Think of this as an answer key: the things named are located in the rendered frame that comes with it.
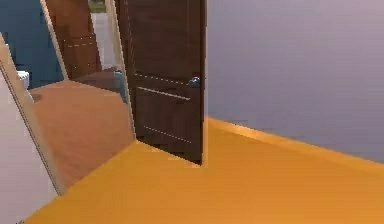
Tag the reddish brown room door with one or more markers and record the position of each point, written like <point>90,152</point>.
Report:
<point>78,43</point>

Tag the grey round door knob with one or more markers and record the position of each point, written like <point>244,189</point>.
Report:
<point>194,82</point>

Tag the dark brown room door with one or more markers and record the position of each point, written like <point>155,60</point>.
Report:
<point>166,66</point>

